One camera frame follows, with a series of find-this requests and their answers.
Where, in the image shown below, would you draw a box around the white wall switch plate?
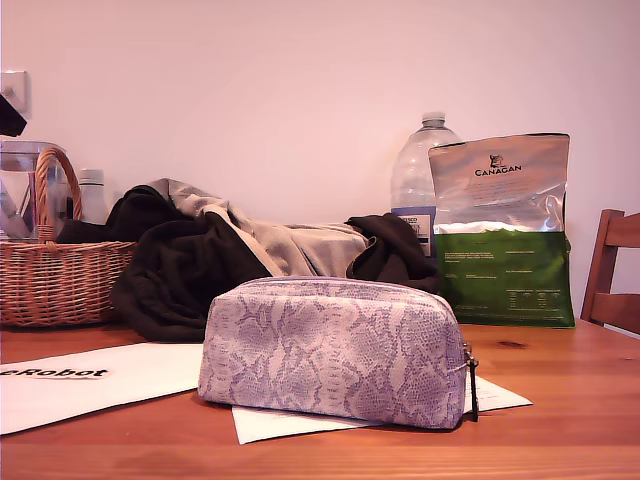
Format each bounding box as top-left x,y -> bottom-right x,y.
0,69 -> 32,121

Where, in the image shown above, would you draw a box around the white printed text sheet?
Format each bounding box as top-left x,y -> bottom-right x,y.
230,372 -> 534,446

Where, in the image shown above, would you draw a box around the white LeRobot printed paper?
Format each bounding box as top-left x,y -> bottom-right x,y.
0,342 -> 206,436

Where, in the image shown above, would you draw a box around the large clear water bottle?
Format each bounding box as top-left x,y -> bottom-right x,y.
389,110 -> 464,259

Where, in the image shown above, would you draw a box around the silver green Canagan bag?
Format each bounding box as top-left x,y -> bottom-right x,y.
427,132 -> 576,330

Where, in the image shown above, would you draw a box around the small white bottle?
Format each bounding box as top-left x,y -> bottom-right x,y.
77,168 -> 109,225

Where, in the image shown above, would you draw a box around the wooden chair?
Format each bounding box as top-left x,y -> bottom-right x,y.
579,208 -> 640,341

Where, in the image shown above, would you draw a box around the purple snakeskin zip bag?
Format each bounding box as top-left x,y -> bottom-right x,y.
197,276 -> 474,431

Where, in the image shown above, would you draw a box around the clear glass jug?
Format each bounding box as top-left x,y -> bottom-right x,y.
0,139 -> 71,244

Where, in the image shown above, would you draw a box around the wicker basket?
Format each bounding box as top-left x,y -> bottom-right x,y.
0,146 -> 139,329

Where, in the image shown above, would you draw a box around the dark brown garment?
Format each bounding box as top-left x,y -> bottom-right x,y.
55,184 -> 442,345

